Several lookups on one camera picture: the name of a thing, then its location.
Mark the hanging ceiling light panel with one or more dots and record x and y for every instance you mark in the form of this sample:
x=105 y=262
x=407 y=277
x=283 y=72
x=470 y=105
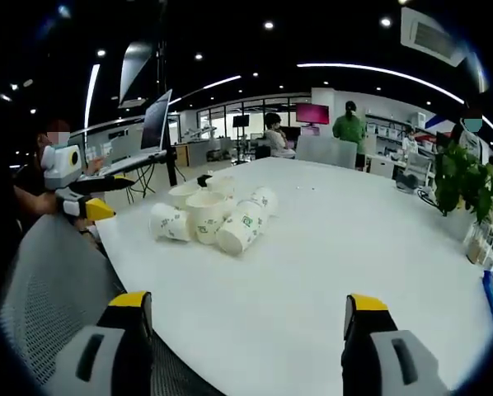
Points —
x=134 y=74

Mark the green potted plant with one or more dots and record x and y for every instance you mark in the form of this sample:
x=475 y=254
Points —
x=465 y=177

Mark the small black block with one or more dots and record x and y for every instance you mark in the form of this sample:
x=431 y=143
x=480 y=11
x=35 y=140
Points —
x=204 y=180

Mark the white table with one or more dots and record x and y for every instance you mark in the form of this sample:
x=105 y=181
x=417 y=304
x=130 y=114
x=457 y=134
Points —
x=312 y=255

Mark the grey mesh office chair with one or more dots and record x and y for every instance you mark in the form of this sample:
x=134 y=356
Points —
x=53 y=280

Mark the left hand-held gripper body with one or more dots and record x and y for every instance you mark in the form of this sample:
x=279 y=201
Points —
x=61 y=165

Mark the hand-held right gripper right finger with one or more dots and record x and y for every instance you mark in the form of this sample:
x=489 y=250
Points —
x=378 y=359

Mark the pink lit monitor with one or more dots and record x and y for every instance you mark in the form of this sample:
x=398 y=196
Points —
x=312 y=113

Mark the black monitor on stand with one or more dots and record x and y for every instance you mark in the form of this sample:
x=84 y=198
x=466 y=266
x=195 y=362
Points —
x=241 y=123

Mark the pile of white paper cups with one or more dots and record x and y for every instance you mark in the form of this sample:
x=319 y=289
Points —
x=213 y=214

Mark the black tripod stand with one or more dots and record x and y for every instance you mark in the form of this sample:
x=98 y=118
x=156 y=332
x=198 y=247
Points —
x=168 y=136

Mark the black device on table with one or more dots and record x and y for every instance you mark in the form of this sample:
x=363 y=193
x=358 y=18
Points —
x=407 y=182

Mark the ceiling air conditioner vent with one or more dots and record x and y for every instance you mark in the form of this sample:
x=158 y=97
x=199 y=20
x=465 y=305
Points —
x=432 y=35

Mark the white office chair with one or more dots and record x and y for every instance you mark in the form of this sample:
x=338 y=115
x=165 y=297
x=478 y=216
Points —
x=419 y=165

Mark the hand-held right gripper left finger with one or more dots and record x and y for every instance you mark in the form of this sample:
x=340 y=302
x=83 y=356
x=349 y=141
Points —
x=106 y=354

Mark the box of small packets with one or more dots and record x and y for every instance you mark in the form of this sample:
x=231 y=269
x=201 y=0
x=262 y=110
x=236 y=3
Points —
x=483 y=243

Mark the open silver laptop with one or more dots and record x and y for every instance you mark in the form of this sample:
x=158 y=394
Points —
x=156 y=123

